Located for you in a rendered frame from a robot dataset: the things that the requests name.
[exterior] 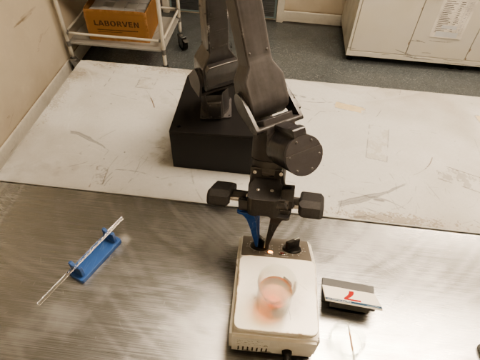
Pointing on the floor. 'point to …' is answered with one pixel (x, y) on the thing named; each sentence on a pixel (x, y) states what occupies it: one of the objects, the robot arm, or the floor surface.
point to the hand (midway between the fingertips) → (263, 228)
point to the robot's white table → (85, 91)
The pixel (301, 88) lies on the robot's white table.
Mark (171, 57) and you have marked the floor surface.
